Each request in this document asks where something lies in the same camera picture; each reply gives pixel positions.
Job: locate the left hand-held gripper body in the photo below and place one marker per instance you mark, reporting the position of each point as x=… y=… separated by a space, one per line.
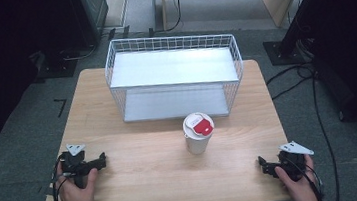
x=72 y=163

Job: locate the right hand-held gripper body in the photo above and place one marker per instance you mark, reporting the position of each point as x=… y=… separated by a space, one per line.
x=293 y=163

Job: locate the person's right hand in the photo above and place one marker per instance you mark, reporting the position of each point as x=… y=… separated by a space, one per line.
x=301 y=189

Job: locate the person's left hand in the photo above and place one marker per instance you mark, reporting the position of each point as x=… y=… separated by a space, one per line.
x=76 y=198

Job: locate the white cup with red lid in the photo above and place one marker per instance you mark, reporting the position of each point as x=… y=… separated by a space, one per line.
x=198 y=140

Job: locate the black cabinet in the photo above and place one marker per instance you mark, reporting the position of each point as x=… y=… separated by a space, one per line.
x=90 y=12

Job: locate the black metal stand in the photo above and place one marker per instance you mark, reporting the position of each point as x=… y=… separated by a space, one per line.
x=301 y=13

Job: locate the black stand base plate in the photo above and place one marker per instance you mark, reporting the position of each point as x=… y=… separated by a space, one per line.
x=55 y=68

